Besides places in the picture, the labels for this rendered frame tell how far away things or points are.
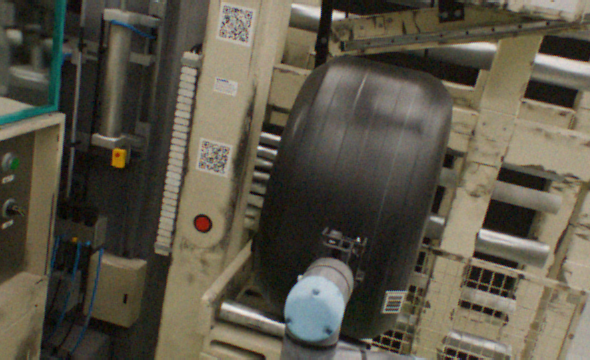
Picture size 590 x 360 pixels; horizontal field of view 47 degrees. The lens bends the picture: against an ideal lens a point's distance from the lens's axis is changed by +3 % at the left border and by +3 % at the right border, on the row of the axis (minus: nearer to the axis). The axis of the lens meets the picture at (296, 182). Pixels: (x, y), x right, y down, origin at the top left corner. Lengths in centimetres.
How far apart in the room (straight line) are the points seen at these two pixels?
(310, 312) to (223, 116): 67
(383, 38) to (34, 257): 98
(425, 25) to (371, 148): 59
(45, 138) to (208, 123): 33
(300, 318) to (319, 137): 45
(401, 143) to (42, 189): 76
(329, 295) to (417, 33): 100
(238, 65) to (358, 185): 39
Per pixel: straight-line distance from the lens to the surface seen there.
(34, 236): 156
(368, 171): 121
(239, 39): 142
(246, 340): 150
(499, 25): 174
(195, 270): 158
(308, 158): 122
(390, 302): 129
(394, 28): 175
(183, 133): 150
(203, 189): 150
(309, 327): 89
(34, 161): 151
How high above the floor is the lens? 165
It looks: 18 degrees down
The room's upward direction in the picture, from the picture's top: 12 degrees clockwise
